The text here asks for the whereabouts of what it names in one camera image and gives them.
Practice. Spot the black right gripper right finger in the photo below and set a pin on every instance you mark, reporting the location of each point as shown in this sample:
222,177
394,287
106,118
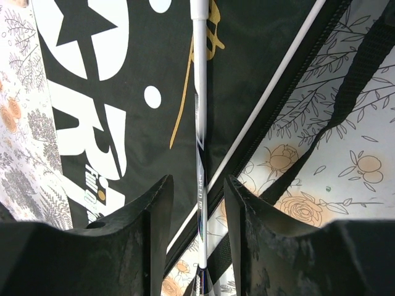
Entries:
275,254

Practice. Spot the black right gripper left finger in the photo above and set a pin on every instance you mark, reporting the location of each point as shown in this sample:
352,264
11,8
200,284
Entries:
120,254

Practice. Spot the white racket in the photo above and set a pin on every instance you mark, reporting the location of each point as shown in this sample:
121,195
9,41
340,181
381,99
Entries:
202,284

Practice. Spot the black sport racket cover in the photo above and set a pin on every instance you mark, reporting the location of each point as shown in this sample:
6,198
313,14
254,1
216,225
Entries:
120,76

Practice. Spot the floral table mat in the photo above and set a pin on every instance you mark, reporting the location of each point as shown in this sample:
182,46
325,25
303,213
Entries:
31,188

